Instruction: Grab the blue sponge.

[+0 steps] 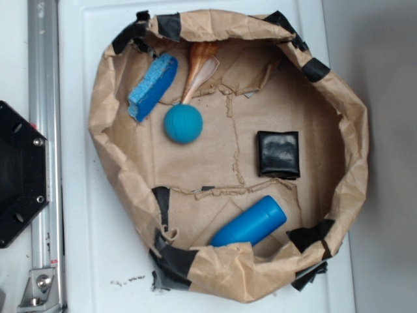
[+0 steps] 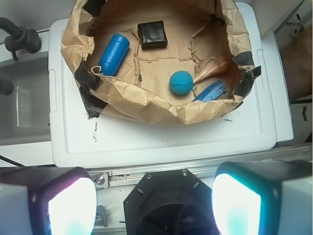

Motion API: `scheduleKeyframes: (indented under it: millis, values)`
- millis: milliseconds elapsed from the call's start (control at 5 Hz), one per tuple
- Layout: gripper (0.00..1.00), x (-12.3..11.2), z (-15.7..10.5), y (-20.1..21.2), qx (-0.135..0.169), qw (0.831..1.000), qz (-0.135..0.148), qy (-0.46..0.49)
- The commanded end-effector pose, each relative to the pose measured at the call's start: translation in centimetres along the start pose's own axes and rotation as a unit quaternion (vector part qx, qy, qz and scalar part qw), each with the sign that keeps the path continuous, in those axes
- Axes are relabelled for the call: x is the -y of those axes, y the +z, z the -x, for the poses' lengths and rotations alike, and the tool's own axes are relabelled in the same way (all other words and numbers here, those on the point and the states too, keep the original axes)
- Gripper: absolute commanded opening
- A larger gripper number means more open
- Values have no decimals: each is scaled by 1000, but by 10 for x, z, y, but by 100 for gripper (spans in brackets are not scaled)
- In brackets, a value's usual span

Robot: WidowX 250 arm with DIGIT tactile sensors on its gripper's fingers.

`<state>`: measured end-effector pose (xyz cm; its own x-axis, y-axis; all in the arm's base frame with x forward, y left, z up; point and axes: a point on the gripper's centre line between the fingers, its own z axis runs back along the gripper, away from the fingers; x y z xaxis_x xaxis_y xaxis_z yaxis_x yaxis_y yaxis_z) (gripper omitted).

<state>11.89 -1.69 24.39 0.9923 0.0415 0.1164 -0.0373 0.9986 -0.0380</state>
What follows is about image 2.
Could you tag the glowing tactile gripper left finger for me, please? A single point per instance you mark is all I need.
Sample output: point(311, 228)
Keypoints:
point(47, 201)

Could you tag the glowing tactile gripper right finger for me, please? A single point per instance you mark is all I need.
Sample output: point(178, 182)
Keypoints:
point(264, 198)

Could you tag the blue round sponge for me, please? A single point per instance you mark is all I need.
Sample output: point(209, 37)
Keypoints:
point(181, 83)

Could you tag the white sink basin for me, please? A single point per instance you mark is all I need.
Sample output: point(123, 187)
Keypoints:
point(24, 114)

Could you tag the white plastic cooler lid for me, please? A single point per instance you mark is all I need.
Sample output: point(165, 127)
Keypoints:
point(258, 124)

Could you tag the blue lace-pattern scrubber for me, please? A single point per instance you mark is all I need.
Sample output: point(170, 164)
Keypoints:
point(211, 93)

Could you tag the orange conch seashell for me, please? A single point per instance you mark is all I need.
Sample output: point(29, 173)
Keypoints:
point(212, 67)

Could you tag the crumpled brown paper bag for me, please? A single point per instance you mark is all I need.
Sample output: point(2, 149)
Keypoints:
point(196, 30)

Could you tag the black faucet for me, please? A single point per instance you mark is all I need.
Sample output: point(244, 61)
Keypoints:
point(20, 38)

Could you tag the blue plastic bottle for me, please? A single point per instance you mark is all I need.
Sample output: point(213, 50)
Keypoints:
point(114, 54)

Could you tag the black square pad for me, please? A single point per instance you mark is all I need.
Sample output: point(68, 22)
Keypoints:
point(152, 35)

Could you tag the metal corner bracket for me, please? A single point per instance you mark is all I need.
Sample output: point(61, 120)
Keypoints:
point(101, 217)

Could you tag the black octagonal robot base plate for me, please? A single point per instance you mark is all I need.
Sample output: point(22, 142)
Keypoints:
point(172, 202)

